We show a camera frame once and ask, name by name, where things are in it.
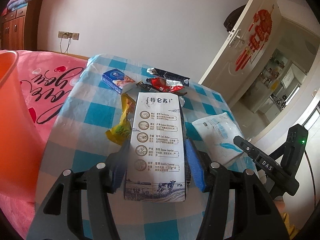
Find white blue plastic bag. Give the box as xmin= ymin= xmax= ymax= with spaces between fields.
xmin=192 ymin=113 xmax=243 ymax=166

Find yellow snack bag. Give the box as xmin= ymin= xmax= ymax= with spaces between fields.
xmin=105 ymin=93 xmax=136 ymax=146

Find white milk carton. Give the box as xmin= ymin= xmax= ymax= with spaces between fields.
xmin=124 ymin=92 xmax=187 ymax=202

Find orange plastic trash bucket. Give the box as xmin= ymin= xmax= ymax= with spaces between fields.
xmin=1 ymin=51 xmax=45 ymax=202

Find person right hand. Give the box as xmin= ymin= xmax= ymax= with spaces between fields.
xmin=273 ymin=196 xmax=286 ymax=213

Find yellow sleeve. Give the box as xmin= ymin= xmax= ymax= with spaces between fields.
xmin=281 ymin=212 xmax=300 ymax=240

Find blue white checkered cloth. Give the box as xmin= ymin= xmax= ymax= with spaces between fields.
xmin=35 ymin=54 xmax=253 ymax=240

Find red snack wrapper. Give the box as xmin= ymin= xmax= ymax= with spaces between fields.
xmin=146 ymin=77 xmax=184 ymax=93

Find pink fleece bed blanket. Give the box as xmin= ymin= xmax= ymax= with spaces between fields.
xmin=1 ymin=50 xmax=86 ymax=239

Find red door decoration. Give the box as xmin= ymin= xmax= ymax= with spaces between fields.
xmin=235 ymin=4 xmax=274 ymax=72

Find blue small snack box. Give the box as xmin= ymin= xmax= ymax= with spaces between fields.
xmin=101 ymin=69 xmax=136 ymax=94

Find white open door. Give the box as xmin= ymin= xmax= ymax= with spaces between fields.
xmin=199 ymin=0 xmax=282 ymax=107

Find black silver foil wrapper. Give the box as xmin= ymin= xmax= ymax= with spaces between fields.
xmin=146 ymin=68 xmax=190 ymax=86

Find dark bag behind door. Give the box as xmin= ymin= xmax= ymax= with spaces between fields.
xmin=223 ymin=5 xmax=246 ymax=32

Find brown wooden cabinet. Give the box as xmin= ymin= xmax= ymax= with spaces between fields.
xmin=1 ymin=0 xmax=43 ymax=51

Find white charger cable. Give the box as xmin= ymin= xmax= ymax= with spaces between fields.
xmin=59 ymin=33 xmax=73 ymax=55

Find wall power outlet strip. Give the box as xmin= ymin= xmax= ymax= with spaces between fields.
xmin=58 ymin=31 xmax=80 ymax=40

